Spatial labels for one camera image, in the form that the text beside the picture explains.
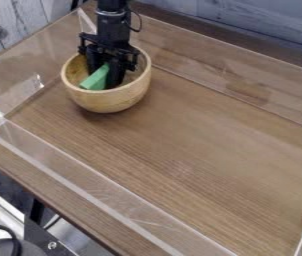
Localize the light brown wooden bowl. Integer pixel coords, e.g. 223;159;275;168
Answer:
60;47;152;113

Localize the green rectangular block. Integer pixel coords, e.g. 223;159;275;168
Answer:
79;64;109;91

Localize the black cable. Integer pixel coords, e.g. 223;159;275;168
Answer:
0;223;24;256

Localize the black table leg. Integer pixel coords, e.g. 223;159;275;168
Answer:
29;199;45;225

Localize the clear acrylic tray enclosure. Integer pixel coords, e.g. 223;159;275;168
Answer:
0;15;302;256

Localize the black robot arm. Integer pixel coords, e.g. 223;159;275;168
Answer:
79;0;141;89

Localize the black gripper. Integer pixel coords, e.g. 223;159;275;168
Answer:
79;9;140;89

